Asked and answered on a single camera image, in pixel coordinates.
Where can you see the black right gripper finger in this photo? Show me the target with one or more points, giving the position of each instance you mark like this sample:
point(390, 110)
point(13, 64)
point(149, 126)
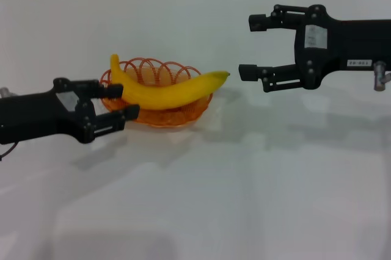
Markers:
point(249, 72)

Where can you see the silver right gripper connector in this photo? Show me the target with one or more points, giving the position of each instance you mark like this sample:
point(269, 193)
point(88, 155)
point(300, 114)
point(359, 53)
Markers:
point(379, 77)

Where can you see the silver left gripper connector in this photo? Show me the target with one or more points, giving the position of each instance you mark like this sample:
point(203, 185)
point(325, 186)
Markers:
point(3, 92)

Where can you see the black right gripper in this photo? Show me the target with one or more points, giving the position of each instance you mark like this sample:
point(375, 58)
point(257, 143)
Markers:
point(351, 40)

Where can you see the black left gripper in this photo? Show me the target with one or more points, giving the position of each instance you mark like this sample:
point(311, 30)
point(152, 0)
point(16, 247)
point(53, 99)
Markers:
point(36, 113)

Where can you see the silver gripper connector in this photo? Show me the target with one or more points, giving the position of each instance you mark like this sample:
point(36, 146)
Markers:
point(3, 92)
point(379, 77)

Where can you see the yellow banana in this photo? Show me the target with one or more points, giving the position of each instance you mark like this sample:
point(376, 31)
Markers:
point(171, 95)

